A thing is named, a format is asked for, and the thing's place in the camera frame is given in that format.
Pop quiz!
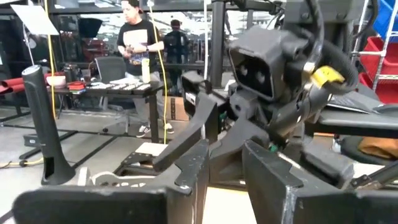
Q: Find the white wire shelf rack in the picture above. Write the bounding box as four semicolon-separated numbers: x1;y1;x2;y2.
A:
350;0;398;94

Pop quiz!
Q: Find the grey side table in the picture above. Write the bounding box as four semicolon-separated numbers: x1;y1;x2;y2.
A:
304;105;398;140

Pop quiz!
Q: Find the yellow hanging cable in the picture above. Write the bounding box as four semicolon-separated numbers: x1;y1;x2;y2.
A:
43;0;57;121
147;0;169;146

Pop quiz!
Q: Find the yellow cable tag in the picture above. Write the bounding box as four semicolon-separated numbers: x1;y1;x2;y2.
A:
310;65;346;88

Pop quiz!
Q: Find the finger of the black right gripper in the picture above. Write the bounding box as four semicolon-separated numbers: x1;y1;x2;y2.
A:
152;94;219;172
210;118;272;185

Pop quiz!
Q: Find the red shelf bin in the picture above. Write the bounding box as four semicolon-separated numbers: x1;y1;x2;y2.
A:
359;73;398;105
359;35;398;78

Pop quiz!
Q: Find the right wrist camera housing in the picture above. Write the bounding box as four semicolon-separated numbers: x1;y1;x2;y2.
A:
228;24;312;103

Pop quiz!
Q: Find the person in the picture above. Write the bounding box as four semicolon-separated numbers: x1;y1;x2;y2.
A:
116;0;175;139
162;19;191;96

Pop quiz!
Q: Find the yellow floor cable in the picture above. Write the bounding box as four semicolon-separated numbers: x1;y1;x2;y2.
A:
0;156;45;169

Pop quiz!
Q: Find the white bottle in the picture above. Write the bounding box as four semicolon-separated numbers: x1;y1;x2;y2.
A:
141;57;152;84

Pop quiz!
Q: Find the red flat box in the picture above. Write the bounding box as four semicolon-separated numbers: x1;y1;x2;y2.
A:
67;81;87;91

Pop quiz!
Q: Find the black office desk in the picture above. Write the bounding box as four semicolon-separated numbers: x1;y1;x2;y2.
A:
46;80;166;144

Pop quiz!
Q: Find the brown bag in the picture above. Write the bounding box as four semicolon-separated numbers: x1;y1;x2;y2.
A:
357;136;398;161

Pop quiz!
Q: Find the red roll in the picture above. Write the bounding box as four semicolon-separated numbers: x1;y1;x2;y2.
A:
0;73;54;95

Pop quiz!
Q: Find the grey laptop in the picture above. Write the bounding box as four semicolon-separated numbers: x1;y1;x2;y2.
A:
326;90;398;115

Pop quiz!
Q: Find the grey office chair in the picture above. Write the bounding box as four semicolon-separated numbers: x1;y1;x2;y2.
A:
94;55;138;135

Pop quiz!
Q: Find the blue shelf bin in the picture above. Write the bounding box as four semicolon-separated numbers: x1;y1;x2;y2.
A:
372;0;398;44

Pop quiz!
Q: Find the black tower post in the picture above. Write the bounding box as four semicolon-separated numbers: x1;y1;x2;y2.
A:
21;64;76;186

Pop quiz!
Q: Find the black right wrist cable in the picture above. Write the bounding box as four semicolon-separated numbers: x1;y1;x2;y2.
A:
306;0;360;95

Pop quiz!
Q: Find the white pole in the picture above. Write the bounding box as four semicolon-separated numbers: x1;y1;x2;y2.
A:
203;0;209;81

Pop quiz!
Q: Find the cardboard box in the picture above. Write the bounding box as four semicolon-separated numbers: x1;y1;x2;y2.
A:
165;95;190;122

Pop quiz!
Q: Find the black pillar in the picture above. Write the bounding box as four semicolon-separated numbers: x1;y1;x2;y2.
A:
210;0;226;88

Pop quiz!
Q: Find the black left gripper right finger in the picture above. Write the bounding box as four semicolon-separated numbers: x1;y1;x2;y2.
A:
243;139;398;224

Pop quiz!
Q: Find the white bowl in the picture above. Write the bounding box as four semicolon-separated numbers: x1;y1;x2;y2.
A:
45;75;67;88

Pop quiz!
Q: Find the black metal table frame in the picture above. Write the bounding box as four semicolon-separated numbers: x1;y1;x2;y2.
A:
113;149;398;191

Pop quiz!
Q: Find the white sign board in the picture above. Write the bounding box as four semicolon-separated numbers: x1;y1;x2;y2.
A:
10;3;60;66

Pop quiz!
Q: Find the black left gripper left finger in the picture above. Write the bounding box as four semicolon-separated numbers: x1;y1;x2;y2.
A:
12;139;210;224

